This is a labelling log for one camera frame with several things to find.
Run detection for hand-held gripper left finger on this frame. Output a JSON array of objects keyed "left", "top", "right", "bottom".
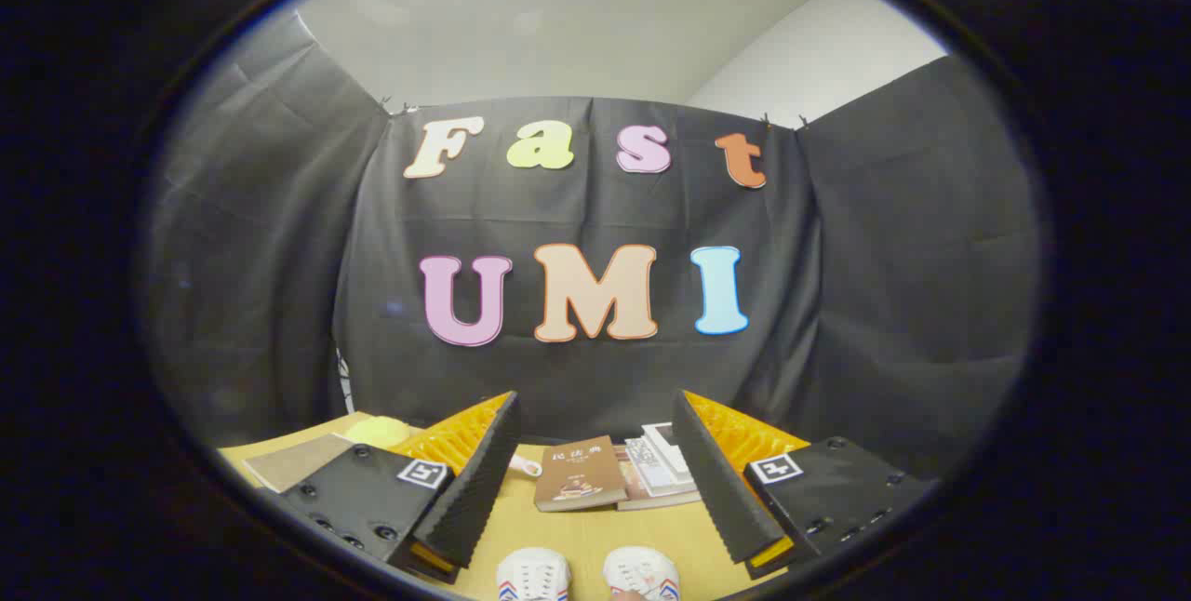
[{"left": 265, "top": 390, "right": 522, "bottom": 585}]

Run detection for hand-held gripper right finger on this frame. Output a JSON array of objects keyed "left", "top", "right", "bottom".
[{"left": 672, "top": 390, "right": 941, "bottom": 581}]

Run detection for white canvas shoe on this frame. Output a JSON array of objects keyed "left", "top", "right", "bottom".
[
  {"left": 603, "top": 545, "right": 680, "bottom": 601},
  {"left": 496, "top": 547, "right": 571, "bottom": 601}
]

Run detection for brown storage box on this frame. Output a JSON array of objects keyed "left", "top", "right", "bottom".
[{"left": 244, "top": 434, "right": 355, "bottom": 493}]

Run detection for open white book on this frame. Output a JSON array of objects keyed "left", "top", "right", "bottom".
[{"left": 625, "top": 422, "right": 699, "bottom": 498}]

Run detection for pale pink book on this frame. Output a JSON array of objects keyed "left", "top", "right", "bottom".
[{"left": 614, "top": 461, "right": 703, "bottom": 512}]

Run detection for brown cover book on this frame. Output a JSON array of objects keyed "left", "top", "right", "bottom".
[{"left": 533, "top": 435, "right": 629, "bottom": 514}]

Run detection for yellow plush toy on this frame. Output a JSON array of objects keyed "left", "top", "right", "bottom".
[{"left": 344, "top": 415, "right": 410, "bottom": 449}]

